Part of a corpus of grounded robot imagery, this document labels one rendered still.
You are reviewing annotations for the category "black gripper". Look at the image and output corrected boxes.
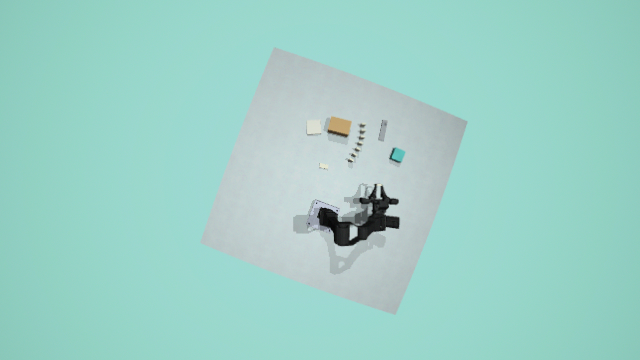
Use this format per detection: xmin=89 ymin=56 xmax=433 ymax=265
xmin=359 ymin=184 xmax=399 ymax=215

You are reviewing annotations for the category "pale grey flat tile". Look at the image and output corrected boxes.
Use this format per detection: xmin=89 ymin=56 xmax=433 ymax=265
xmin=306 ymin=120 xmax=321 ymax=135

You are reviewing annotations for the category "brown box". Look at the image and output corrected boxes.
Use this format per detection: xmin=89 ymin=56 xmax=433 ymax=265
xmin=328 ymin=116 xmax=352 ymax=137

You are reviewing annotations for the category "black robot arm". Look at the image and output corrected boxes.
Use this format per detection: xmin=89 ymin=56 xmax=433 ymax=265
xmin=317 ymin=201 xmax=399 ymax=246

